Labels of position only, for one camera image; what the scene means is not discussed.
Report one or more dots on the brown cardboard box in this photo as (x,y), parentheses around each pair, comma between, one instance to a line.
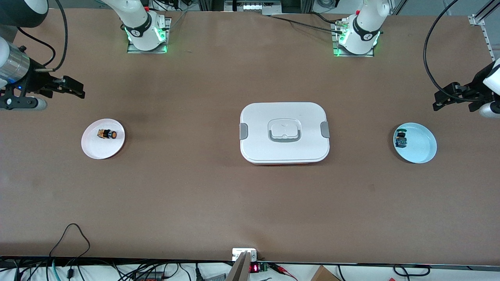
(324,275)

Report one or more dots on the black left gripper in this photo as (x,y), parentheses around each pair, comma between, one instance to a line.
(475,86)

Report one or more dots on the aluminium profile rail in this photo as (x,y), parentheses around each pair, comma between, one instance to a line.
(477,20)

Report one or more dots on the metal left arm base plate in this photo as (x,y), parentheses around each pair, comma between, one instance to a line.
(351,55)

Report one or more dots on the light blue round plate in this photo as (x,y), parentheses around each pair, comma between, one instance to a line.
(420,144)

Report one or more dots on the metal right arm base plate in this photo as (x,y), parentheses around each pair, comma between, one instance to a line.
(167,27)

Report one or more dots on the white metal bracket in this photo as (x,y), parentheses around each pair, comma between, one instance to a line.
(239,251)

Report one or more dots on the aluminium bar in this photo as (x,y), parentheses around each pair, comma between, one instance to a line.
(240,269)

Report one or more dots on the orange push button switch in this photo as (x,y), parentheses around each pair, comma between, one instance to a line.
(106,134)

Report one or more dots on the red digit display module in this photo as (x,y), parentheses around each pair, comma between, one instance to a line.
(254,268)

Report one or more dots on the white lunch box grey latches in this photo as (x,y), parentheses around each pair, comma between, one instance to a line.
(304,117)

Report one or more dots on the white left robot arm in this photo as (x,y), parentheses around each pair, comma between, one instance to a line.
(363,39)

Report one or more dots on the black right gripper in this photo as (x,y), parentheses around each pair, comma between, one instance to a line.
(36,80)

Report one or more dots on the green push button switch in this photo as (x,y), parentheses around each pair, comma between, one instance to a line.
(401,140)

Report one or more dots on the red clip lead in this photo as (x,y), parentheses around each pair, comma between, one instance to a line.
(283,270)

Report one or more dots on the pink round plate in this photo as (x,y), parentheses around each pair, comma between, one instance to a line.
(97,150)

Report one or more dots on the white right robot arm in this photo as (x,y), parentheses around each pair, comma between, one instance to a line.
(146,43)

